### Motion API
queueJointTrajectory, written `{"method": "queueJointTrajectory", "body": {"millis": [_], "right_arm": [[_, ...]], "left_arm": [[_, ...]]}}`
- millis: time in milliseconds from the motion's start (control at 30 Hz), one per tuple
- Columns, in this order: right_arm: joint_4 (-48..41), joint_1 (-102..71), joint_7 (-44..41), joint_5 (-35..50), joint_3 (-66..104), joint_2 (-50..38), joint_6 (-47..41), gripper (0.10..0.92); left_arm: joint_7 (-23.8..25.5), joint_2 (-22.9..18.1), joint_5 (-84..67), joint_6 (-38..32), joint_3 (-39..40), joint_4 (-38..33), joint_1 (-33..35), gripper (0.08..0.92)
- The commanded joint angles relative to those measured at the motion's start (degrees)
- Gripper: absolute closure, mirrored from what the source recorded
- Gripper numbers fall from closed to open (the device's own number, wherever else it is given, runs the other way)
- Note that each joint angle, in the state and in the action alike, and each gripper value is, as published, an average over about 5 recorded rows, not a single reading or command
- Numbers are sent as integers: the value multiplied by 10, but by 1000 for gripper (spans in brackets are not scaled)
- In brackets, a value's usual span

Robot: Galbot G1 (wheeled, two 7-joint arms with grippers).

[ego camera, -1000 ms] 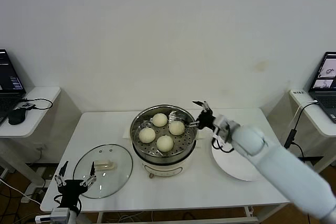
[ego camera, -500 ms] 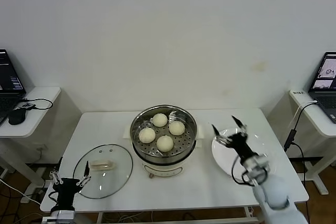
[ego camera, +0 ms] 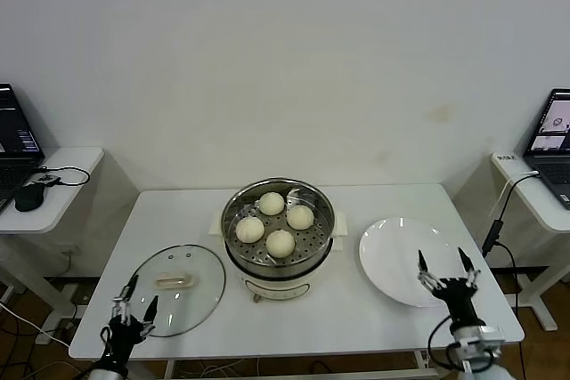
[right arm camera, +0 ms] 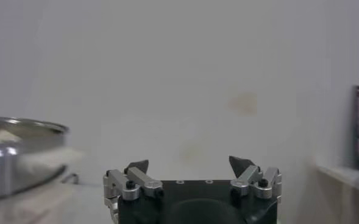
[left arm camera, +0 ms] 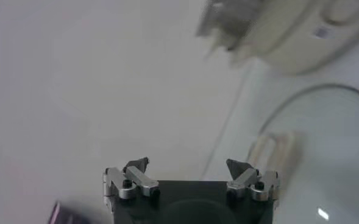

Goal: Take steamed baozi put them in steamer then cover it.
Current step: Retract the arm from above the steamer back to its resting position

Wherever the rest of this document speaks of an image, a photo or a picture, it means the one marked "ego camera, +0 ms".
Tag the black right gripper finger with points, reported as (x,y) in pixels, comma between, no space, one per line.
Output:
(422,261)
(466,259)

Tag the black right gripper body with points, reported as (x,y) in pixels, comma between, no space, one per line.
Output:
(458,300)

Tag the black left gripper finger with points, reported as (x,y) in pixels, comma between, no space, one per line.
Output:
(129,287)
(152,309)

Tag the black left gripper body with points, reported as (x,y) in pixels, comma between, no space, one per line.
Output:
(124,335)

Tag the round glass lid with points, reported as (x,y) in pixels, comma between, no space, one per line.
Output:
(200,273)

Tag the white steamed baozi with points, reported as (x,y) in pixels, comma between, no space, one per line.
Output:
(280,243)
(300,216)
(271,203)
(249,229)

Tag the perforated steel steamer basket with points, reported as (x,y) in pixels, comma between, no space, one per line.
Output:
(311,242)

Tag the round white plate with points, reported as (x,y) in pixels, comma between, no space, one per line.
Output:
(392,260)

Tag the white side desk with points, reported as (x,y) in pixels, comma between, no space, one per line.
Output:
(67,166)
(534,202)

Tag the dark grey open laptop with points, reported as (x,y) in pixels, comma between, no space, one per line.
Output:
(550,166)

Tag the cream electric cooker pot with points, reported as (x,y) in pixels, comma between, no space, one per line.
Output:
(276,286)

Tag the black computer mouse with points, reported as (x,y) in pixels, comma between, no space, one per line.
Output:
(29,197)

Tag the black open laptop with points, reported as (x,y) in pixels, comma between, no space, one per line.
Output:
(13,131)

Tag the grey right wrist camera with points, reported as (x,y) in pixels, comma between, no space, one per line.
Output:
(483,339)

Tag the white wall socket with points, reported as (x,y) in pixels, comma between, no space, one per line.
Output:
(67,250)

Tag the white table frame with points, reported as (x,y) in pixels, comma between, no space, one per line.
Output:
(311,374)

